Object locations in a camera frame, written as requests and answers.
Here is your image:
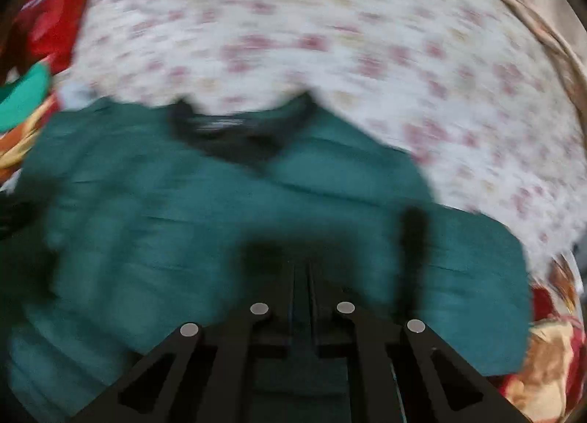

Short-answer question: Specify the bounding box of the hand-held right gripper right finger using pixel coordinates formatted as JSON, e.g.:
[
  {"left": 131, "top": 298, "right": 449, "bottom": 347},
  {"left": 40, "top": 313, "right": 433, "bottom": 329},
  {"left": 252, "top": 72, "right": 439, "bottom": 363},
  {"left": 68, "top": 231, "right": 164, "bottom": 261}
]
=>
[{"left": 306, "top": 262, "right": 530, "bottom": 423}]

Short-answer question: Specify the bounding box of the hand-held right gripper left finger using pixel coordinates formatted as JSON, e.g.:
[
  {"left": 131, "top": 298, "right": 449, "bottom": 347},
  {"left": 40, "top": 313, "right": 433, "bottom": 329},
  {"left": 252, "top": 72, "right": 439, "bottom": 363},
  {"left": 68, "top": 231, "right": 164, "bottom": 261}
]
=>
[{"left": 72, "top": 262, "right": 298, "bottom": 423}]

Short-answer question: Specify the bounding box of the dark green puffer jacket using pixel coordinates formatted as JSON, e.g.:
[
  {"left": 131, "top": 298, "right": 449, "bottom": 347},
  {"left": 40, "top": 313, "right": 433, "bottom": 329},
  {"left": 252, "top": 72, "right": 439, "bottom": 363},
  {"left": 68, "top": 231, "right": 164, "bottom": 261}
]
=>
[{"left": 0, "top": 93, "right": 535, "bottom": 423}]

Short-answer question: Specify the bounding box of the floral bed sheet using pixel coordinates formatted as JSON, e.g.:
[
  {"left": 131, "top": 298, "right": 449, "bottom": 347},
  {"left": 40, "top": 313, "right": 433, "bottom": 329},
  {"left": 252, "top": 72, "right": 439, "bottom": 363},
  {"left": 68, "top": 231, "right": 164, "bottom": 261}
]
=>
[{"left": 57, "top": 0, "right": 587, "bottom": 277}]

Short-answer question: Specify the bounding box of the bright green cloth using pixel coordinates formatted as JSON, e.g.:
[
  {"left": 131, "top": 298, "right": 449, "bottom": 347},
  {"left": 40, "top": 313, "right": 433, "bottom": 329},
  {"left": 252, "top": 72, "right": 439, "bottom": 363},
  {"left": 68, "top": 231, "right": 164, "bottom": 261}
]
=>
[{"left": 0, "top": 63, "right": 53, "bottom": 132}]

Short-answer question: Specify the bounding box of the red plastic bag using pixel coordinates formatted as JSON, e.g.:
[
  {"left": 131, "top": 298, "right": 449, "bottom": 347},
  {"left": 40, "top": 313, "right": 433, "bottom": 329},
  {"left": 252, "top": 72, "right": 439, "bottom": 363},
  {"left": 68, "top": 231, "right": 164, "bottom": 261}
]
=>
[{"left": 9, "top": 0, "right": 102, "bottom": 76}]

